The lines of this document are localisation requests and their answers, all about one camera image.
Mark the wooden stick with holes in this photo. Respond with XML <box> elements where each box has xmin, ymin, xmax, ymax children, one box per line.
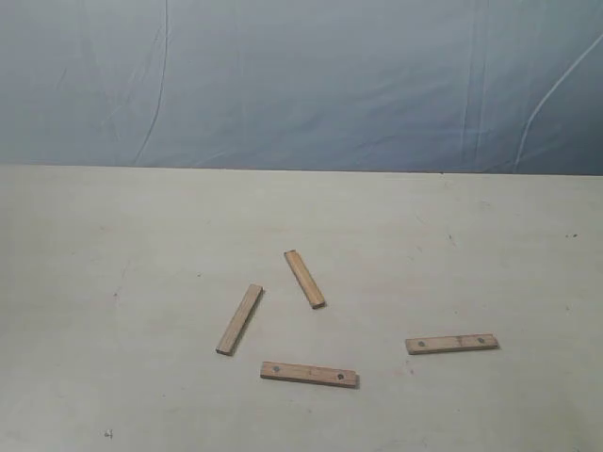
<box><xmin>260</xmin><ymin>362</ymin><xmax>359</xmax><ymax>389</ymax></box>
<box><xmin>404</xmin><ymin>333</ymin><xmax>500</xmax><ymax>355</ymax></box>

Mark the grey-blue backdrop cloth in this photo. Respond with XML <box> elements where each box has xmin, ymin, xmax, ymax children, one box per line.
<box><xmin>1</xmin><ymin>1</ymin><xmax>602</xmax><ymax>174</ymax></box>

